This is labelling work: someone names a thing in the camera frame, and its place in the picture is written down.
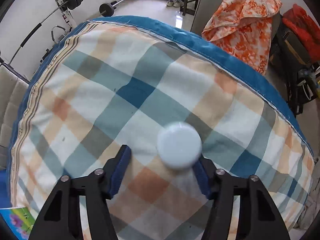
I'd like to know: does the small white bottle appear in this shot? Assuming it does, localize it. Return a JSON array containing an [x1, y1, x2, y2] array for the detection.
[[157, 122, 202, 170]]

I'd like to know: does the pair of shoes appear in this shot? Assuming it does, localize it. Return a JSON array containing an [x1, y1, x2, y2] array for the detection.
[[167, 0, 184, 8]]

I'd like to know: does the barbell on floor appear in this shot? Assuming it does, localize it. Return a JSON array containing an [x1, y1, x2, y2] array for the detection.
[[98, 0, 153, 17]]

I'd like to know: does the cardboard box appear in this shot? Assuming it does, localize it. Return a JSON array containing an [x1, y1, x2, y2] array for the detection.
[[1, 207, 35, 239]]

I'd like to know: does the orange floral cloth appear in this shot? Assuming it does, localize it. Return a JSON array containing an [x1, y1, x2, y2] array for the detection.
[[201, 0, 282, 75]]

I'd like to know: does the grey chair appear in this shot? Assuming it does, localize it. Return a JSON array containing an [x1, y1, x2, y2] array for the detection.
[[190, 0, 223, 36]]

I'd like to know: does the red cloth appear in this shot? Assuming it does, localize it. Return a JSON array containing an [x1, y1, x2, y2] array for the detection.
[[282, 4, 320, 63]]

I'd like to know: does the plaid tablecloth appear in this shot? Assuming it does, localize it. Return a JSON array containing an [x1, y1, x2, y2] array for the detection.
[[8, 16, 314, 239]]

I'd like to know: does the barbell on rack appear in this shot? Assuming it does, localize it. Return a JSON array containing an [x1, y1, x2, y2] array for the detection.
[[8, 0, 83, 65]]

